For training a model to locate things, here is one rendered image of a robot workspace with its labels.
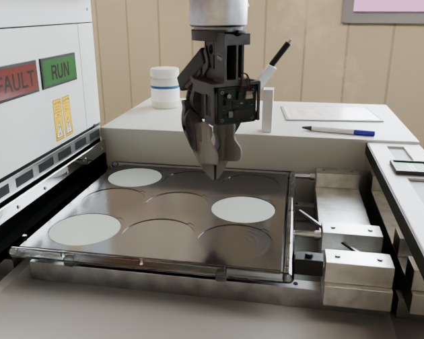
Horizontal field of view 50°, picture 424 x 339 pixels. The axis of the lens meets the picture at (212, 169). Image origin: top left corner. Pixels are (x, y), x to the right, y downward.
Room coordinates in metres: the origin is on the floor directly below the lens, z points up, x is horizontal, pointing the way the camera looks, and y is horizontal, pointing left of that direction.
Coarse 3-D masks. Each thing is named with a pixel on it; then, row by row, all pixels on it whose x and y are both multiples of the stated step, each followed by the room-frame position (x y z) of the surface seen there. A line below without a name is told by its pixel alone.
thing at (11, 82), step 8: (32, 64) 0.70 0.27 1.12; (0, 72) 0.62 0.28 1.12; (8, 72) 0.64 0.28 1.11; (16, 72) 0.66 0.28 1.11; (24, 72) 0.68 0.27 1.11; (32, 72) 0.70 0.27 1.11; (0, 80) 0.62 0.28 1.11; (8, 80) 0.63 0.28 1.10; (16, 80) 0.65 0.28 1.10; (24, 80) 0.67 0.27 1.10; (32, 80) 0.69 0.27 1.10; (0, 88) 0.61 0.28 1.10; (8, 88) 0.63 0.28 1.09; (16, 88) 0.65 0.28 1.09; (24, 88) 0.67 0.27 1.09; (32, 88) 0.69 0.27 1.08; (0, 96) 0.61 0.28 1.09; (8, 96) 0.63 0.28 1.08
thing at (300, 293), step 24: (48, 264) 0.58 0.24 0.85; (120, 288) 0.56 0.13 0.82; (144, 288) 0.55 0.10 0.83; (168, 288) 0.55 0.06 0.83; (192, 288) 0.54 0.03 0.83; (216, 288) 0.54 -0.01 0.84; (240, 288) 0.53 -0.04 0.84; (264, 288) 0.52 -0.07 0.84; (288, 288) 0.52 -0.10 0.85; (312, 288) 0.52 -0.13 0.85; (360, 312) 0.50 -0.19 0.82; (384, 312) 0.50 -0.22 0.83
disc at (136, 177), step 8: (136, 168) 0.85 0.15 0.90; (144, 168) 0.85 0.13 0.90; (112, 176) 0.81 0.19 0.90; (120, 176) 0.81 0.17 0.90; (128, 176) 0.81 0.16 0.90; (136, 176) 0.81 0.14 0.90; (144, 176) 0.81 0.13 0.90; (152, 176) 0.81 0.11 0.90; (160, 176) 0.81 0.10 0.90; (120, 184) 0.76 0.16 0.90; (128, 184) 0.76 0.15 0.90; (136, 184) 0.76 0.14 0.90; (144, 184) 0.76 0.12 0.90
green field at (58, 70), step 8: (64, 56) 0.80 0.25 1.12; (72, 56) 0.83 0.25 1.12; (48, 64) 0.74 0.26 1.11; (56, 64) 0.77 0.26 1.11; (64, 64) 0.79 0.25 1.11; (72, 64) 0.82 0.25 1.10; (48, 72) 0.74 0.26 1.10; (56, 72) 0.77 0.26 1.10; (64, 72) 0.79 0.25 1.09; (72, 72) 0.82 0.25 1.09; (48, 80) 0.74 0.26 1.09; (56, 80) 0.76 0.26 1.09; (64, 80) 0.79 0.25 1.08
